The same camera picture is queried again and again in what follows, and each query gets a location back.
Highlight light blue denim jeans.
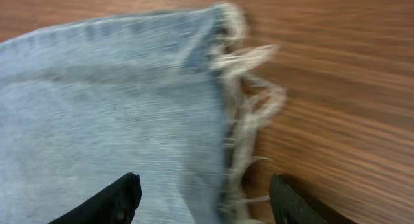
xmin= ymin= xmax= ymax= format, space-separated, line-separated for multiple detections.
xmin=1 ymin=3 xmax=285 ymax=223

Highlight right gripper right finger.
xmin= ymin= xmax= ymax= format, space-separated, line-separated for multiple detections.
xmin=268 ymin=174 xmax=358 ymax=224

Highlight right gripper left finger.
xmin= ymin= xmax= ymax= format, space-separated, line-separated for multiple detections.
xmin=49 ymin=172 xmax=142 ymax=224

